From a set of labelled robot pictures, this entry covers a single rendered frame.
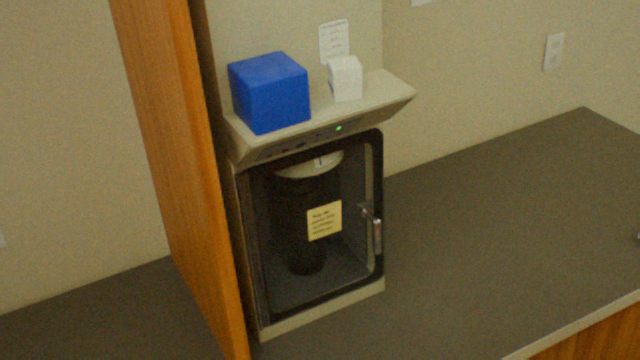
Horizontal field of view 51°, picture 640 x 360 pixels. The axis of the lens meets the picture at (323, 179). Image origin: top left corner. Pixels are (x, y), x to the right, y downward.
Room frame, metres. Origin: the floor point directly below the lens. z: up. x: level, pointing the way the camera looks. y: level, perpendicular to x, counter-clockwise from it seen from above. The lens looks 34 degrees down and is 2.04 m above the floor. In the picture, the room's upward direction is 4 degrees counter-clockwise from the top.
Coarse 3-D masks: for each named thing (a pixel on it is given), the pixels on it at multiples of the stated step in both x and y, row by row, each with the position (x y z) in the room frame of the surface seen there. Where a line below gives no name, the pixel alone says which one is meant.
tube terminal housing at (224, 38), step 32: (192, 0) 1.06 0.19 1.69; (224, 0) 1.02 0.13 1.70; (256, 0) 1.04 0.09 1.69; (288, 0) 1.06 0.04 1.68; (320, 0) 1.09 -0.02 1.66; (352, 0) 1.12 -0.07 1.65; (224, 32) 1.01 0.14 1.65; (256, 32) 1.04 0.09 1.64; (288, 32) 1.06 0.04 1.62; (352, 32) 1.12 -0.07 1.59; (224, 64) 1.01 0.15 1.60; (224, 96) 1.01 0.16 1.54; (224, 128) 1.01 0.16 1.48; (224, 160) 1.04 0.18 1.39; (224, 192) 1.07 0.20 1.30; (384, 288) 1.14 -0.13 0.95; (256, 320) 1.01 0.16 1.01; (288, 320) 1.04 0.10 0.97
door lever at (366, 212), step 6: (366, 210) 1.10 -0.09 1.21; (366, 216) 1.10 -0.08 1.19; (372, 216) 1.08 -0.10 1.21; (372, 222) 1.07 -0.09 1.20; (378, 222) 1.06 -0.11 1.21; (372, 228) 1.07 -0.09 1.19; (378, 228) 1.06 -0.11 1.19; (372, 234) 1.07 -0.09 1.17; (378, 234) 1.06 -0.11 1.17; (372, 240) 1.07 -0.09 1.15; (378, 240) 1.06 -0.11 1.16; (372, 246) 1.07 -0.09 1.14; (378, 246) 1.06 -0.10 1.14; (378, 252) 1.06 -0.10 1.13
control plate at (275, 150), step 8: (360, 120) 1.03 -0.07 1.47; (328, 128) 0.99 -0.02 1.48; (344, 128) 1.03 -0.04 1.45; (352, 128) 1.06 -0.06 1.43; (304, 136) 0.97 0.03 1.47; (312, 136) 0.99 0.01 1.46; (320, 136) 1.01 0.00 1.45; (336, 136) 1.06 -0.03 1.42; (280, 144) 0.95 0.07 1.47; (288, 144) 0.97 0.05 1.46; (296, 144) 0.99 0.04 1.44; (304, 144) 1.02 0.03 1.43; (264, 152) 0.95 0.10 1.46; (272, 152) 0.98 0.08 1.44; (280, 152) 1.00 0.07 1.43; (256, 160) 0.98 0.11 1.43
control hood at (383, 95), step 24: (384, 72) 1.12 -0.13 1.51; (312, 96) 1.04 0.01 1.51; (384, 96) 1.02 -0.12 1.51; (408, 96) 1.03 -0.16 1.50; (240, 120) 0.98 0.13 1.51; (312, 120) 0.96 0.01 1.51; (336, 120) 0.97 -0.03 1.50; (384, 120) 1.10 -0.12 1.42; (240, 144) 0.94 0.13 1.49; (264, 144) 0.92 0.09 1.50
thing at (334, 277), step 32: (288, 160) 1.04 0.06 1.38; (320, 160) 1.07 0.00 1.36; (352, 160) 1.10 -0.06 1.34; (256, 192) 1.01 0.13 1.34; (288, 192) 1.04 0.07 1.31; (320, 192) 1.07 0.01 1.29; (352, 192) 1.10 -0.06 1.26; (256, 224) 1.01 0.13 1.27; (288, 224) 1.03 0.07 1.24; (352, 224) 1.09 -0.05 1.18; (384, 224) 1.13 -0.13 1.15; (288, 256) 1.03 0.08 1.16; (320, 256) 1.06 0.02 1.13; (352, 256) 1.09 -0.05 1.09; (384, 256) 1.13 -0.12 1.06; (288, 288) 1.03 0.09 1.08; (320, 288) 1.06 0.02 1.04; (352, 288) 1.09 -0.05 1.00
